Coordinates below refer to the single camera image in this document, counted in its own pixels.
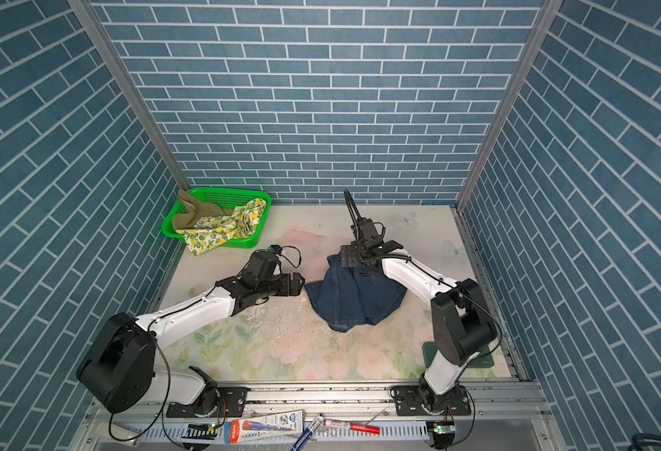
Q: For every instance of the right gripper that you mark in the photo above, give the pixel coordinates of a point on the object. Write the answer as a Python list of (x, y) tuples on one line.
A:
[(349, 255)]

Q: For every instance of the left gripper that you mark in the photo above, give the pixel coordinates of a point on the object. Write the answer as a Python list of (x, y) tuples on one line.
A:
[(286, 289)]

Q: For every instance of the dark blue denim skirt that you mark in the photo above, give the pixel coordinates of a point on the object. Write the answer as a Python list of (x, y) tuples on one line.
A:
[(349, 297)]

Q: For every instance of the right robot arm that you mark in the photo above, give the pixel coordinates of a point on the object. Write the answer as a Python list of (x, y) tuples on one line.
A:
[(462, 325)]

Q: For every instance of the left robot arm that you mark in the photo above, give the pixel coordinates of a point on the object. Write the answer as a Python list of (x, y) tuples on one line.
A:
[(126, 362)]

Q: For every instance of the yellow lemon print skirt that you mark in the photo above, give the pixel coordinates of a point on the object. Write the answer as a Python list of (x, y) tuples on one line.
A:
[(211, 232)]

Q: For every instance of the olive khaki skirt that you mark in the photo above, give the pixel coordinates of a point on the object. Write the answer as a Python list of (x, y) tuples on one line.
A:
[(195, 210)]

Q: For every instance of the toothpaste box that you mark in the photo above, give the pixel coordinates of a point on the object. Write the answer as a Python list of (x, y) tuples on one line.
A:
[(250, 429)]

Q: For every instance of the blue marker pen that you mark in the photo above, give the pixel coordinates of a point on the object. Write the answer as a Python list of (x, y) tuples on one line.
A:
[(309, 432)]

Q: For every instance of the dark green pad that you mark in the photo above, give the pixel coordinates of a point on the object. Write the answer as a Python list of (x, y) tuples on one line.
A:
[(483, 360)]

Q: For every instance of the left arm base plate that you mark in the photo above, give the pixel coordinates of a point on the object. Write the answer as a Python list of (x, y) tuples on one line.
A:
[(221, 402)]

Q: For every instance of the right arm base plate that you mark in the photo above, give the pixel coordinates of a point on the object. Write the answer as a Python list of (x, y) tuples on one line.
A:
[(416, 400)]

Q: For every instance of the red handled screwdriver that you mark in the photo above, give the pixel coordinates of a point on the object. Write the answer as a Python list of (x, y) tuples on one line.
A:
[(344, 425)]

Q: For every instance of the aluminium rail frame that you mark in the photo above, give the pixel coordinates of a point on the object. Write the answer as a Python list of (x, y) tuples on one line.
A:
[(505, 415)]

